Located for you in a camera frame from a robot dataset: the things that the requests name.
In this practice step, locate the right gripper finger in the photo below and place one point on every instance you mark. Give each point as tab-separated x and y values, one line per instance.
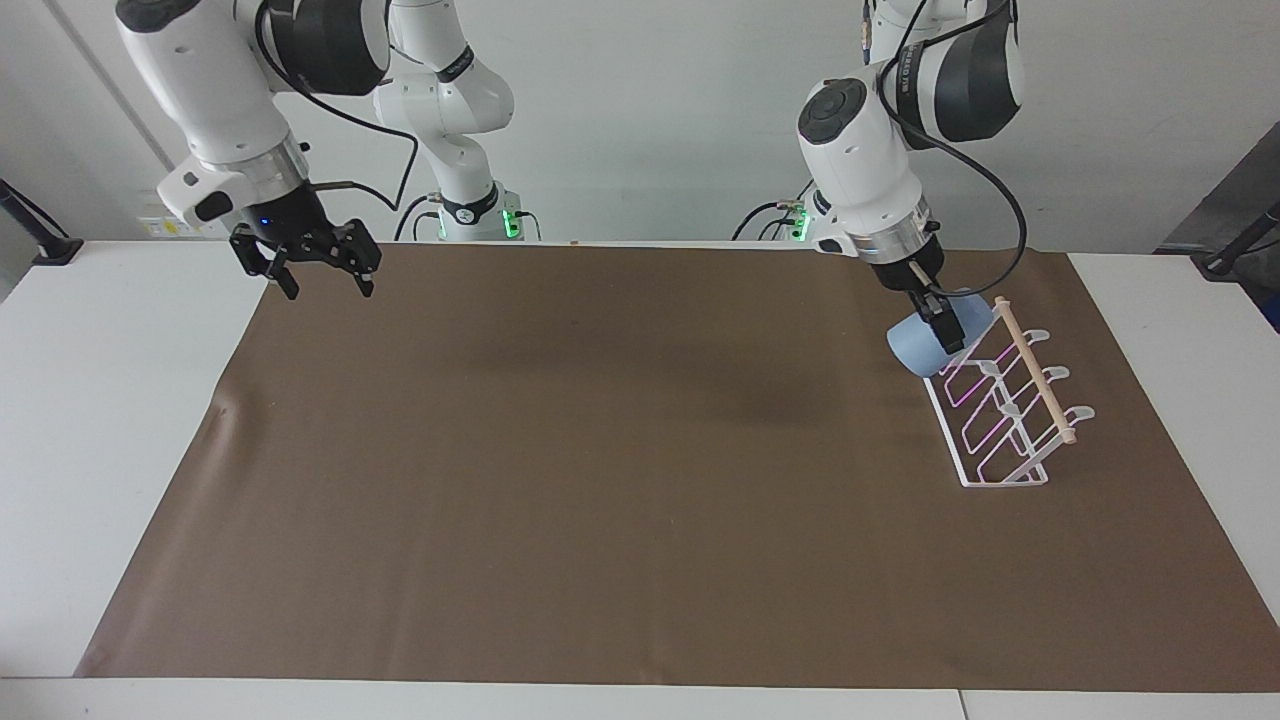
262	260
355	255

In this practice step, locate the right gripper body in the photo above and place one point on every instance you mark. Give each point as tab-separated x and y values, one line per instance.
285	220

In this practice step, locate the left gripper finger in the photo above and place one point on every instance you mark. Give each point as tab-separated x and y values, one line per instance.
945	325

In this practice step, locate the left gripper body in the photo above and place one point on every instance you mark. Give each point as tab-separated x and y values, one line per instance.
905	272

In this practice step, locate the light blue cup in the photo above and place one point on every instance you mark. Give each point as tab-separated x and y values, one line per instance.
915	345

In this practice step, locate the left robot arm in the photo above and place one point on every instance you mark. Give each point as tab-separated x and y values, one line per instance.
860	160

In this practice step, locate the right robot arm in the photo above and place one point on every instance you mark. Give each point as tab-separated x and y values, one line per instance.
215	95

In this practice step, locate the black stand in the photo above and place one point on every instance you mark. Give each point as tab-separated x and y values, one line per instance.
1235	250
45	238

